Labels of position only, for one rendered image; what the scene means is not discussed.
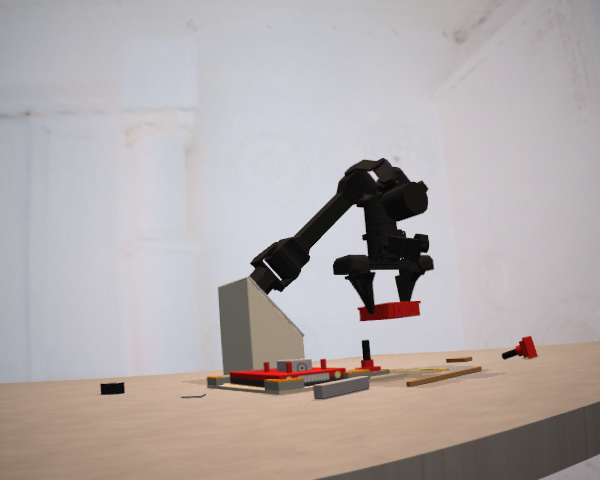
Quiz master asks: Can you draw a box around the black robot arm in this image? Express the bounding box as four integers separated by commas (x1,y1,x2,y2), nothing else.
249,158,429,295

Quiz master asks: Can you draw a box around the small black toy wheel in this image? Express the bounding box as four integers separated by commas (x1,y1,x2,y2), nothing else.
100,382,125,395

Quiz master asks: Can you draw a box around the brown wooden stick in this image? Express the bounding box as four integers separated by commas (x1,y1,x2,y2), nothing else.
406,366,482,387

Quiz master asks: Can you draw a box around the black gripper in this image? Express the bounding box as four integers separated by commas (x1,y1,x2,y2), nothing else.
333,223,434,314

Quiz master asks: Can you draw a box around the grey flat bar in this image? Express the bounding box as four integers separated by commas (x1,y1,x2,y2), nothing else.
314,376,369,399

